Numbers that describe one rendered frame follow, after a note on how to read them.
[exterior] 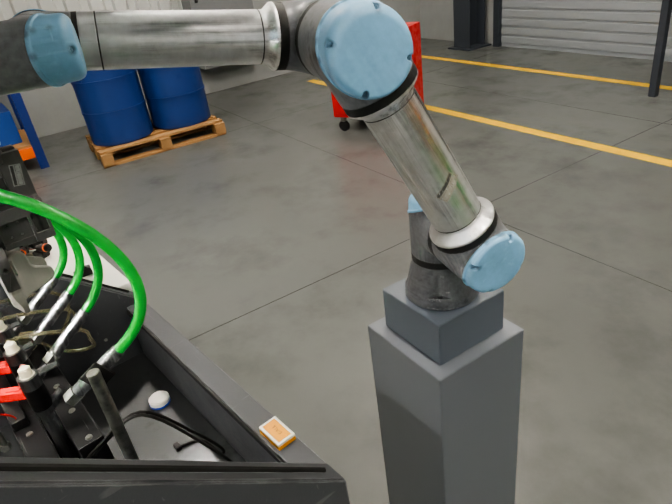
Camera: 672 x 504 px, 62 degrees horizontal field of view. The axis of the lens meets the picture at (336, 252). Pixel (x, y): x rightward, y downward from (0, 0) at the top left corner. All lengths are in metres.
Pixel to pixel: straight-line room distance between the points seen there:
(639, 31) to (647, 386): 5.28
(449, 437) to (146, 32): 0.94
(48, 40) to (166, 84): 4.96
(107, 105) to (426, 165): 4.86
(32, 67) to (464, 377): 0.91
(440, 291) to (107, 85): 4.69
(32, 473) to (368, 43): 0.57
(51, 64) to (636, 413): 2.05
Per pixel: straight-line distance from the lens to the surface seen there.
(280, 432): 0.84
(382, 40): 0.73
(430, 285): 1.11
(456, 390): 1.18
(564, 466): 2.06
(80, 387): 0.78
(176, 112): 5.71
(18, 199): 0.67
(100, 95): 5.54
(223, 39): 0.84
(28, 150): 6.02
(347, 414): 2.19
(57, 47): 0.70
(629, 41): 7.25
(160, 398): 1.15
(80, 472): 0.57
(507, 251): 0.95
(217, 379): 0.98
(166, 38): 0.83
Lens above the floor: 1.57
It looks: 29 degrees down
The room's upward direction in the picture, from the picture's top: 8 degrees counter-clockwise
